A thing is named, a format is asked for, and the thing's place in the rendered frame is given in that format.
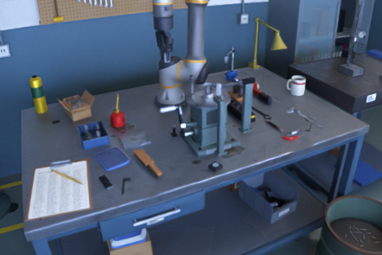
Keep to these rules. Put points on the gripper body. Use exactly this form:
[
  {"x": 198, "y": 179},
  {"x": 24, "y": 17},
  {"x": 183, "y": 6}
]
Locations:
[{"x": 163, "y": 24}]

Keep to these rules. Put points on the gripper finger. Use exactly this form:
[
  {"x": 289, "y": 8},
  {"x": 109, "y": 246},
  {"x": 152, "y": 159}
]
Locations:
[
  {"x": 163, "y": 56},
  {"x": 169, "y": 55}
]

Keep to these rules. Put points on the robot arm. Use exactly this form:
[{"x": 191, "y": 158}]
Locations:
[{"x": 195, "y": 30}]

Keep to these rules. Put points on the grey index disc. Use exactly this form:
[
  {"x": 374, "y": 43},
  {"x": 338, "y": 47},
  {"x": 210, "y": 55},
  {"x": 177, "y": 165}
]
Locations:
[{"x": 203, "y": 98}]

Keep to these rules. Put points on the white cylindrical blank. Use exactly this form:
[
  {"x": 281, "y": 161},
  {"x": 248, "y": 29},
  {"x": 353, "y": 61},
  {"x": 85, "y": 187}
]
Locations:
[{"x": 218, "y": 89}]

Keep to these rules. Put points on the orange wooden block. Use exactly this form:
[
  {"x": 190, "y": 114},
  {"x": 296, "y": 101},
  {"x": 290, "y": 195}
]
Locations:
[{"x": 234, "y": 97}]

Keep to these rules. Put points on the silver plunger knob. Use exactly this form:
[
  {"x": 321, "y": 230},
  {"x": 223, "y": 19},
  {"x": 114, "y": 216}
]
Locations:
[{"x": 188, "y": 133}]

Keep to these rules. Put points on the teal spin-index fixture body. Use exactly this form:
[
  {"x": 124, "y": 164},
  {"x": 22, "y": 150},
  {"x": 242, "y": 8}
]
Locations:
[{"x": 204, "y": 129}]

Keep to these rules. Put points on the black block with holes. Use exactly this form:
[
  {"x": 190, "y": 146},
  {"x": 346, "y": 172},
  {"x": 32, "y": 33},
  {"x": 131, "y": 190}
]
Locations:
[{"x": 235, "y": 109}]

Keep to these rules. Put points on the teal upright stand black top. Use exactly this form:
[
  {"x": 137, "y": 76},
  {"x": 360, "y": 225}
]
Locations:
[{"x": 247, "y": 108}]

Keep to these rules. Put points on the black square block white centre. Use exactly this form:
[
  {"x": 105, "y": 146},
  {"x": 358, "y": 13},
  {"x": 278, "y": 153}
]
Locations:
[{"x": 215, "y": 166}]

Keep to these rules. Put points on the black hex key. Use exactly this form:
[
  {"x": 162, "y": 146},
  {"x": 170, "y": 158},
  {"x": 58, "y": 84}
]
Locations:
[{"x": 123, "y": 187}]

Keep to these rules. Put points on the small black block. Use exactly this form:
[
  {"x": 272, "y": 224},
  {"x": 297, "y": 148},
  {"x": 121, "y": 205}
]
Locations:
[{"x": 106, "y": 182}]

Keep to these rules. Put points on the small dark hex key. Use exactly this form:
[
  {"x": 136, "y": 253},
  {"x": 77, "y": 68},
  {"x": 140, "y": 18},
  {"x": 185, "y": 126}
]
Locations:
[{"x": 309, "y": 128}]

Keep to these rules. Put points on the grey height gauge stand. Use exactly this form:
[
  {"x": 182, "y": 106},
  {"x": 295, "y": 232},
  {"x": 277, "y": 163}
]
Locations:
[{"x": 352, "y": 69}]

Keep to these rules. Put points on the blue base dial indicator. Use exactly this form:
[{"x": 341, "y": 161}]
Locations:
[{"x": 231, "y": 74}]

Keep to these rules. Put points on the small black knob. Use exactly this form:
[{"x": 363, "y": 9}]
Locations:
[{"x": 174, "y": 131}]

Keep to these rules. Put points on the red oil can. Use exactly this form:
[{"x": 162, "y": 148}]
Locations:
[{"x": 117, "y": 119}]

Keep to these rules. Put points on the grey metal plate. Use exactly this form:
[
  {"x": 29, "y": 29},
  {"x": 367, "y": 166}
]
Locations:
[{"x": 134, "y": 140}]

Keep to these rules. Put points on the cardboard box of parts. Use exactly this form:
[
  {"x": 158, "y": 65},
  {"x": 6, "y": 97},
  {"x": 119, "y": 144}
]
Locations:
[{"x": 79, "y": 112}]

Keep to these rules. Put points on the black spanner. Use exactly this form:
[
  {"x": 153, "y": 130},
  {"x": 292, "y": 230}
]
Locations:
[{"x": 260, "y": 112}]

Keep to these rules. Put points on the yellow desk lamp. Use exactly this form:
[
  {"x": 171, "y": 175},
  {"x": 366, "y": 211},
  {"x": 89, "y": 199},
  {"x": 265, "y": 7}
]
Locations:
[{"x": 278, "y": 42}]

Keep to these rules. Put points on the blue box of parts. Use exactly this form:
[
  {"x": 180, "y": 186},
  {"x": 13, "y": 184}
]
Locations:
[{"x": 95, "y": 141}]

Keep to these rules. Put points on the yellow head mallet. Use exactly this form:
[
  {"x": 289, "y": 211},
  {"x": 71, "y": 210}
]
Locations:
[{"x": 55, "y": 3}]

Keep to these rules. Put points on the red black screwdriver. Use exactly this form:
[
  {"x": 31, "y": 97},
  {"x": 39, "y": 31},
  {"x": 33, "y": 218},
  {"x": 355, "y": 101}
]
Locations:
[{"x": 274, "y": 125}]

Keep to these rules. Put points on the small black flat piece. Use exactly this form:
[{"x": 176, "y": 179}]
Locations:
[{"x": 56, "y": 121}]

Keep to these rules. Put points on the yellow can green band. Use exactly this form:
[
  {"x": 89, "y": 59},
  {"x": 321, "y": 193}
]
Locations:
[{"x": 38, "y": 96}]

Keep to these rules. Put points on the white mug red rim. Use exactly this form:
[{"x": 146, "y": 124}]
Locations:
[{"x": 298, "y": 87}]

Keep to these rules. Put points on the silver wrench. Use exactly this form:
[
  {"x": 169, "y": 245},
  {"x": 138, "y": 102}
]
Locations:
[{"x": 303, "y": 115}]

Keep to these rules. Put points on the yellow pencil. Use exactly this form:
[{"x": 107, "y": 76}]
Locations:
[{"x": 67, "y": 177}]

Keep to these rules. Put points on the glass door cabinet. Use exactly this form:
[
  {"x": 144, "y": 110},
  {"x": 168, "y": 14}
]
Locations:
[{"x": 319, "y": 12}]

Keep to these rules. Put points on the black granite surface table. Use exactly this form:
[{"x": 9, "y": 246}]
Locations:
[{"x": 334, "y": 84}]

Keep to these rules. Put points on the brown clipboard with paper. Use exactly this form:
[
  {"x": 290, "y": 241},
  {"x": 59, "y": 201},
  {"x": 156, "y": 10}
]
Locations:
[{"x": 59, "y": 195}]

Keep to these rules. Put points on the blue steel workbench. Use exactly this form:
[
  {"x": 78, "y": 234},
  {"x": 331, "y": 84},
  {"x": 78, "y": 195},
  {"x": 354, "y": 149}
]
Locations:
[{"x": 119, "y": 227}]

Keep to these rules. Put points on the grey storage bin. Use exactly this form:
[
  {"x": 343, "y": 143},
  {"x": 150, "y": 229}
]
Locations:
[{"x": 268, "y": 209}]

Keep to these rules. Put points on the cardboard box blue white top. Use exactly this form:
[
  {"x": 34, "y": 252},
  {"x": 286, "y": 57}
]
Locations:
[{"x": 131, "y": 245}]

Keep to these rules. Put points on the blue flat box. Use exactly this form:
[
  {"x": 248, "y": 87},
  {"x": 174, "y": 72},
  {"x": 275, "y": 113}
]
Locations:
[{"x": 375, "y": 53}]

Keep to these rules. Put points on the dark green round object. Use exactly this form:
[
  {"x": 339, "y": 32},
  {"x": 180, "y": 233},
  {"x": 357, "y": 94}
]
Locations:
[{"x": 6, "y": 205}]

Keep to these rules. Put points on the blue floor mat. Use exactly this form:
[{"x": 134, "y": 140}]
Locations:
[{"x": 367, "y": 174}]

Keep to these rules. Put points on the green drum with chips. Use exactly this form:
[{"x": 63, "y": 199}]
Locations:
[{"x": 331, "y": 221}]

